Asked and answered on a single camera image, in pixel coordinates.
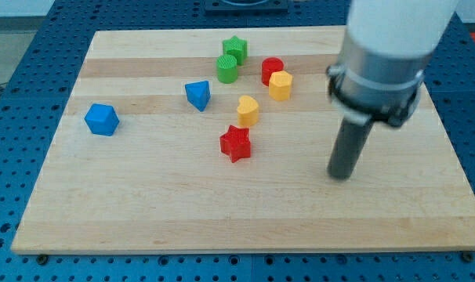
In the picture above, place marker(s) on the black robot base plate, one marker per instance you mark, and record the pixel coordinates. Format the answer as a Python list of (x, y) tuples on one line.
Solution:
[(244, 6)]

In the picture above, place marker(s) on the blue triangle block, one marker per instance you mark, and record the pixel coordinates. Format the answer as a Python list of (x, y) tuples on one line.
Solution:
[(198, 94)]

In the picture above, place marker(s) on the yellow hexagon block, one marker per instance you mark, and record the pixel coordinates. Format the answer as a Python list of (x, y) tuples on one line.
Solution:
[(280, 85)]

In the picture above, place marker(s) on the green star block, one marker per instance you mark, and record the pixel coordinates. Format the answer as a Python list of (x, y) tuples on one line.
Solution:
[(237, 47)]

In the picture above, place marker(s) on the green cylinder block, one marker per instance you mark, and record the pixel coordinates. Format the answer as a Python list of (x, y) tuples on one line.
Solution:
[(227, 69)]

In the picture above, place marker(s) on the red cylinder block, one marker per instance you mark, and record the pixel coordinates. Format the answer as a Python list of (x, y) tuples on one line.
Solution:
[(269, 66)]

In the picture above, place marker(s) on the red star block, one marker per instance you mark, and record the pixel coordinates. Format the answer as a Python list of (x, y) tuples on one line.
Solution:
[(235, 143)]

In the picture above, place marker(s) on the wooden board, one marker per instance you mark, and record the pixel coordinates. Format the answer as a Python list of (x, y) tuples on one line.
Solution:
[(161, 185)]

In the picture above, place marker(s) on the dark cylindrical pusher stick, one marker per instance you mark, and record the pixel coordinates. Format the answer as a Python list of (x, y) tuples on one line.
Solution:
[(349, 143)]

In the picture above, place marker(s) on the blue cube block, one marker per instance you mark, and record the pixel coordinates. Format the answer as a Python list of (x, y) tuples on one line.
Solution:
[(101, 119)]

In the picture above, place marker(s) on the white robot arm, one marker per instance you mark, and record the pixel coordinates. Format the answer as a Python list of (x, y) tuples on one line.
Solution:
[(386, 47)]

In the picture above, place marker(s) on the yellow heart block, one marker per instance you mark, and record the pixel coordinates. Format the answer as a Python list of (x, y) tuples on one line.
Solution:
[(247, 111)]

